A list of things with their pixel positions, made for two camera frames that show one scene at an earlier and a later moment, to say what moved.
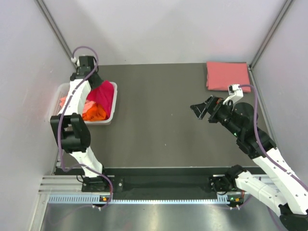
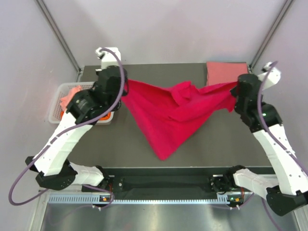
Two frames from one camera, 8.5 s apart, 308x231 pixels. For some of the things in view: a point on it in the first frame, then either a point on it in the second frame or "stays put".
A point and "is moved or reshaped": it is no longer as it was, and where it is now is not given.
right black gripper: (215, 104) → (233, 91)
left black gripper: (98, 82) → (124, 91)
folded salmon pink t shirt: (221, 74) stays put
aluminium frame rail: (271, 33) stays put
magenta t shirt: (103, 95) is moved or reshaped
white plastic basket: (62, 91) stays put
